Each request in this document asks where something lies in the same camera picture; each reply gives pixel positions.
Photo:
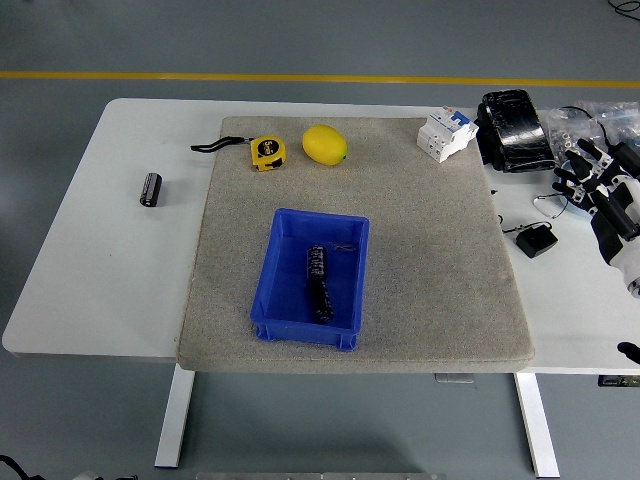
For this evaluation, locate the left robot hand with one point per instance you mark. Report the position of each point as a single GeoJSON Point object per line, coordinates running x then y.
{"type": "Point", "coordinates": [90, 476]}

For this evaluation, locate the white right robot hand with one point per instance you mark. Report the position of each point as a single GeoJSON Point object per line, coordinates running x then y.
{"type": "Point", "coordinates": [617, 220]}

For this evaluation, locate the white table leg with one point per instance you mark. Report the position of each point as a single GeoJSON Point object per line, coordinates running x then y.
{"type": "Point", "coordinates": [175, 420]}
{"type": "Point", "coordinates": [536, 425]}

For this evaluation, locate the yellow tape measure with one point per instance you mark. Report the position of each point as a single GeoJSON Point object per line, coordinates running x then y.
{"type": "Point", "coordinates": [267, 150]}

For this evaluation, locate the blue plastic box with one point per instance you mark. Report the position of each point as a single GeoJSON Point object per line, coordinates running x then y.
{"type": "Point", "coordinates": [282, 280]}

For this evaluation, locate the clear bag of metal washers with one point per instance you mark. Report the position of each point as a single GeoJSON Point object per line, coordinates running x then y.
{"type": "Point", "coordinates": [560, 130]}

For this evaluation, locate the small black plug adapter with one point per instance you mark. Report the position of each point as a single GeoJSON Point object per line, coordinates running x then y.
{"type": "Point", "coordinates": [536, 241]}

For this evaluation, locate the black pouch in plastic wrap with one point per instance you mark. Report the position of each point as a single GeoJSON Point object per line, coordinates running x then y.
{"type": "Point", "coordinates": [517, 130]}

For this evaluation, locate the yellow lemon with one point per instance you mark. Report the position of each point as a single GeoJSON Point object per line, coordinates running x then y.
{"type": "Point", "coordinates": [324, 144]}

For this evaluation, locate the black cylindrical battery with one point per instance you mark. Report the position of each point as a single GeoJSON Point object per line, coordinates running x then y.
{"type": "Point", "coordinates": [150, 189]}
{"type": "Point", "coordinates": [322, 303]}
{"type": "Point", "coordinates": [316, 262]}

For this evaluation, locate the grey-brown felt mat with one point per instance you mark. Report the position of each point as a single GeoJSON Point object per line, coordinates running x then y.
{"type": "Point", "coordinates": [400, 200]}

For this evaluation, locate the clear plastic bag of parts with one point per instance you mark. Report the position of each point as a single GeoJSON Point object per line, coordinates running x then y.
{"type": "Point", "coordinates": [620, 112]}

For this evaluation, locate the white circuit breaker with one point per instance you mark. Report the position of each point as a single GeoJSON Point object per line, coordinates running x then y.
{"type": "Point", "coordinates": [445, 134]}

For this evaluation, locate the grey under-table bracket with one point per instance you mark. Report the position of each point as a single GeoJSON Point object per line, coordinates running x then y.
{"type": "Point", "coordinates": [454, 378]}

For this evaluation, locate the table control panel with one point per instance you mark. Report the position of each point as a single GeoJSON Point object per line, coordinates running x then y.
{"type": "Point", "coordinates": [618, 380]}

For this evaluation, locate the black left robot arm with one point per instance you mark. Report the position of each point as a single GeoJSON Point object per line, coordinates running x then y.
{"type": "Point", "coordinates": [11, 467]}

